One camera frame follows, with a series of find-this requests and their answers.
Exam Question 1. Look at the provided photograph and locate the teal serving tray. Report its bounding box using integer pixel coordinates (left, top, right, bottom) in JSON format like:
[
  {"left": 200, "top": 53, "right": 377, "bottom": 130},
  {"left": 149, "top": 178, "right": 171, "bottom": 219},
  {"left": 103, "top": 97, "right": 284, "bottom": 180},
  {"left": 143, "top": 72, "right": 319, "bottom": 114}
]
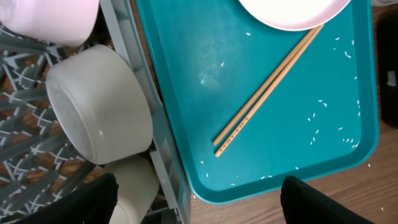
[{"left": 137, "top": 0, "right": 379, "bottom": 204}]

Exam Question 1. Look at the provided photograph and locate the grey dishwasher rack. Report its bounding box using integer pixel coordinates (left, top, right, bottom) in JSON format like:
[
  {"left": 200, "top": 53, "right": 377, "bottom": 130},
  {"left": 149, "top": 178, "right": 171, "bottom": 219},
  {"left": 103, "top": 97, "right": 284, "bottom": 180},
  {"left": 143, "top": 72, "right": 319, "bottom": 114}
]
[{"left": 1, "top": 0, "right": 192, "bottom": 224}]

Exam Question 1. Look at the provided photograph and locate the wooden chopstick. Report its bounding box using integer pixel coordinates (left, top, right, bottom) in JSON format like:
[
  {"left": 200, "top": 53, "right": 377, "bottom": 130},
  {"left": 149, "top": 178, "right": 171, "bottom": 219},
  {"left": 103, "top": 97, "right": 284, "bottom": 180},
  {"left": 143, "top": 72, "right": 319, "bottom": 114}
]
[
  {"left": 215, "top": 25, "right": 323, "bottom": 157},
  {"left": 212, "top": 25, "right": 323, "bottom": 146}
]

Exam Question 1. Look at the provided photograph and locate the white green bowl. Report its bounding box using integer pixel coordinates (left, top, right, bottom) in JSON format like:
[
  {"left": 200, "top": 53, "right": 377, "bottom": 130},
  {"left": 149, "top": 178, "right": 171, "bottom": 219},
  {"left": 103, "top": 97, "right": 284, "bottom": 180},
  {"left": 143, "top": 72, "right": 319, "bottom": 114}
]
[{"left": 46, "top": 45, "right": 153, "bottom": 164}]

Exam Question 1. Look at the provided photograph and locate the black food waste tray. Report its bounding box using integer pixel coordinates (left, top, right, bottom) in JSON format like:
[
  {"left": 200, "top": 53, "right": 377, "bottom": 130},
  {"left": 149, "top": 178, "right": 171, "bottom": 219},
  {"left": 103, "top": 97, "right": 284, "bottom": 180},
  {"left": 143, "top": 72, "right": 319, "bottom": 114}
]
[{"left": 376, "top": 12, "right": 397, "bottom": 128}]

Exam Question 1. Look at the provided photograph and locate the lower wooden chopstick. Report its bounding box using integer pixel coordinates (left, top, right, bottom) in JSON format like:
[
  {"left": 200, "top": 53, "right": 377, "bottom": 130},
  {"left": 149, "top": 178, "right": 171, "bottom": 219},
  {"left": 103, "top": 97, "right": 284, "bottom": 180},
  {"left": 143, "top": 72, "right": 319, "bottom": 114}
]
[{"left": 215, "top": 25, "right": 323, "bottom": 157}]

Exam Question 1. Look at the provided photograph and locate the large pink plate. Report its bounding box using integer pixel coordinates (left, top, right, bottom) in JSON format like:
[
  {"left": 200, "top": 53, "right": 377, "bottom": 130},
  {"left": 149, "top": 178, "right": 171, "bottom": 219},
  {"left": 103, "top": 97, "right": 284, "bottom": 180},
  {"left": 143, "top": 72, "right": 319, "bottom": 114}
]
[{"left": 239, "top": 0, "right": 350, "bottom": 31}]

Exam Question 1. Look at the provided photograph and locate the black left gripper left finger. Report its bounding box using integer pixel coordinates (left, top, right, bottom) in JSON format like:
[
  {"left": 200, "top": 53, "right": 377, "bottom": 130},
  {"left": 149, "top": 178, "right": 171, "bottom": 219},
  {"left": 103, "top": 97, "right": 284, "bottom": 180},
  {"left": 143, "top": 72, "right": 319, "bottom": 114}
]
[{"left": 16, "top": 173, "right": 119, "bottom": 224}]

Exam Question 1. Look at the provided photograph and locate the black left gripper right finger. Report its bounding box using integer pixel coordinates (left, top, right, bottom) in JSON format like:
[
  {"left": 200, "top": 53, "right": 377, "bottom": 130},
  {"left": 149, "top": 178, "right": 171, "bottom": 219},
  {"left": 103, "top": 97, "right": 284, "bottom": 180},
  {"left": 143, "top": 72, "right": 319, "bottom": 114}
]
[{"left": 280, "top": 175, "right": 372, "bottom": 224}]

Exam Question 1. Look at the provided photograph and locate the small pink bowl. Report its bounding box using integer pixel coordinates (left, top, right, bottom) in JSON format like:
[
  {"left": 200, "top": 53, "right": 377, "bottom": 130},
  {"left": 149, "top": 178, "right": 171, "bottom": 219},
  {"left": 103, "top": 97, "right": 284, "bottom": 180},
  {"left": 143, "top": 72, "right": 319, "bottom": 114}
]
[{"left": 1, "top": 0, "right": 100, "bottom": 47}]

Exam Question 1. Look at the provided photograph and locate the cream paper cup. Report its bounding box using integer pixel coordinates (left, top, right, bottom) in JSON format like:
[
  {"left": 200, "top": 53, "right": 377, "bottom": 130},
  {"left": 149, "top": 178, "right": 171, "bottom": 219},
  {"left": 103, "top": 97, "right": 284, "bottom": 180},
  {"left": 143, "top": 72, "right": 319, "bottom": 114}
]
[{"left": 104, "top": 155, "right": 159, "bottom": 224}]

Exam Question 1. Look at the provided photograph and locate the upper wooden chopstick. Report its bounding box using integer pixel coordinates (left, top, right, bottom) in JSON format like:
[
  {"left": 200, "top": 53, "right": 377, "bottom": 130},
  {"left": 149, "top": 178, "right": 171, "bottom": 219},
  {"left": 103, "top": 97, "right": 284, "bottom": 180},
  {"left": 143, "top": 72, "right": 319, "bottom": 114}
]
[{"left": 212, "top": 25, "right": 323, "bottom": 146}]

